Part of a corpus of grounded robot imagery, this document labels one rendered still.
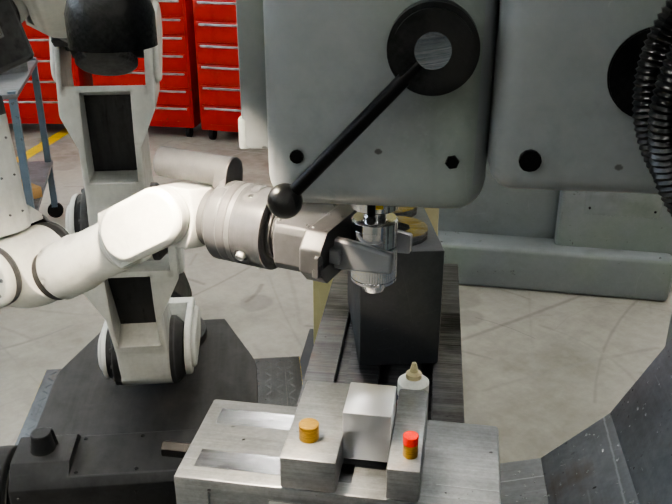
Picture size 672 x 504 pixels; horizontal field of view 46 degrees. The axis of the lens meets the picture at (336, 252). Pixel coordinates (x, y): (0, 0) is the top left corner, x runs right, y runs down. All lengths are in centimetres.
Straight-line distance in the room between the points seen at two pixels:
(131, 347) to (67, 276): 67
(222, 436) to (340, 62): 48
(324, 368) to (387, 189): 56
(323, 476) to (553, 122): 44
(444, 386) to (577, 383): 182
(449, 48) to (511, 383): 236
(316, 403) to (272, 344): 215
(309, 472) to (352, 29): 45
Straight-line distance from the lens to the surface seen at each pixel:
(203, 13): 553
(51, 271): 100
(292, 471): 87
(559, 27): 63
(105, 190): 144
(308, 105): 67
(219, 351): 195
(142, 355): 167
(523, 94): 64
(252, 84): 76
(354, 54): 66
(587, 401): 288
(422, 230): 117
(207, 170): 87
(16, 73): 400
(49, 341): 329
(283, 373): 216
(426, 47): 62
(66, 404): 184
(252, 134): 77
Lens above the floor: 156
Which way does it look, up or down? 24 degrees down
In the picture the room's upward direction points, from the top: straight up
